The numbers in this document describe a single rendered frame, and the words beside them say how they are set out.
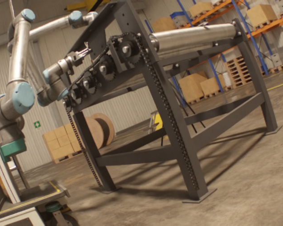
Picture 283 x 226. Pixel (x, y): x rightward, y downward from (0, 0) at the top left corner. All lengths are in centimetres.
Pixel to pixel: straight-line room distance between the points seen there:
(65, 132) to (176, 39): 799
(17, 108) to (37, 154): 1053
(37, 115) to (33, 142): 120
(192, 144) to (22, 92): 89
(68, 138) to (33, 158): 303
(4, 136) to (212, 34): 140
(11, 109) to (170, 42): 90
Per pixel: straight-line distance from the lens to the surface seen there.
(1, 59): 1268
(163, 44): 150
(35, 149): 1190
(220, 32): 189
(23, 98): 139
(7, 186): 166
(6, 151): 149
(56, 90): 174
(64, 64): 175
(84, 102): 226
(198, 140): 150
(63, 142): 929
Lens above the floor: 56
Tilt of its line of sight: 1 degrees up
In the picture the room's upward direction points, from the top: 22 degrees counter-clockwise
